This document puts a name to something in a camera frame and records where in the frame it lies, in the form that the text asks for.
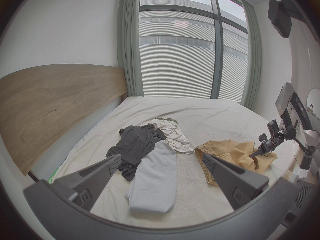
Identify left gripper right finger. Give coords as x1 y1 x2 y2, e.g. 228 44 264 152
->
201 153 270 212

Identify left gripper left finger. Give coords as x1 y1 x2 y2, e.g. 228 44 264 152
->
54 154 122 212

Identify tan shorts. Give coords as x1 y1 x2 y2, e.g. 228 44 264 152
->
194 139 278 186

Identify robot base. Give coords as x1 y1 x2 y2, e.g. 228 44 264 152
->
280 159 320 231

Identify black T-shirt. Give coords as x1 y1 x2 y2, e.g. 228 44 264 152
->
105 124 167 182

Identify pale grey garment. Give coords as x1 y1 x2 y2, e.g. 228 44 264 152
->
124 140 178 213

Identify bed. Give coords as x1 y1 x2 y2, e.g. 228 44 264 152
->
0 63 298 228

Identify white garment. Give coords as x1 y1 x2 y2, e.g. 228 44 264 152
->
139 119 195 155

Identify green garment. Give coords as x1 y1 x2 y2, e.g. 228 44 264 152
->
156 118 178 125

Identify grey-green curtain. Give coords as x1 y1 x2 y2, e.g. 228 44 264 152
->
117 0 144 102
240 0 262 109

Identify window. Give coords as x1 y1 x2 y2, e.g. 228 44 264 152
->
139 0 249 103

